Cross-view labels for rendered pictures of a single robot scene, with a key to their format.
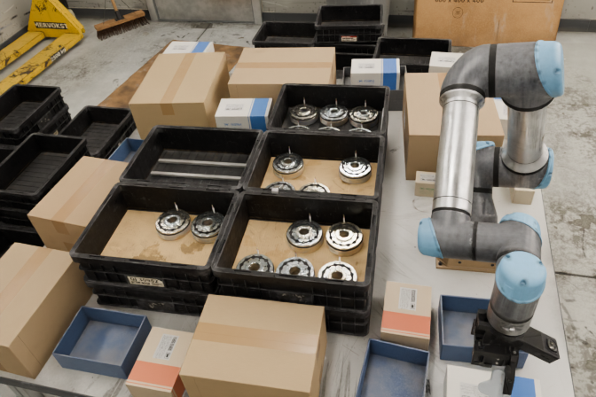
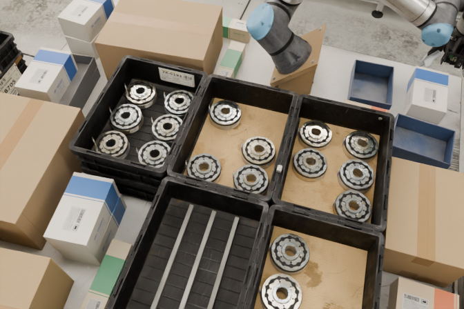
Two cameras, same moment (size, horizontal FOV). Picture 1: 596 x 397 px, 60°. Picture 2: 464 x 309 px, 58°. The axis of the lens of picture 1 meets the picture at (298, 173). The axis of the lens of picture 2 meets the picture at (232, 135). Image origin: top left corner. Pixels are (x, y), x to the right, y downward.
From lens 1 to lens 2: 1.40 m
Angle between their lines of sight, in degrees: 58
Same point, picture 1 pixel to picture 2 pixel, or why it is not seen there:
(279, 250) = (320, 189)
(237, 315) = (407, 222)
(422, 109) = (166, 43)
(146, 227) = not seen: outside the picture
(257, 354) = (441, 207)
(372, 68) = (48, 71)
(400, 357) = not seen: hidden behind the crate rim
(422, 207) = not seen: hidden behind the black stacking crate
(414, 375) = (400, 132)
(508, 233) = not seen: outside the picture
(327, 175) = (221, 139)
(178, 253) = (321, 288)
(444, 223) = (444, 16)
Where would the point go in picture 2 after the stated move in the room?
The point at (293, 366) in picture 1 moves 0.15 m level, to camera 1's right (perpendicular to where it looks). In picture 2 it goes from (448, 182) to (435, 140)
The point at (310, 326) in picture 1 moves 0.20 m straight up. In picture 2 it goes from (411, 167) to (439, 128)
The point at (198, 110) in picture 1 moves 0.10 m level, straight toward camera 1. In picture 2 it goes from (50, 273) to (91, 266)
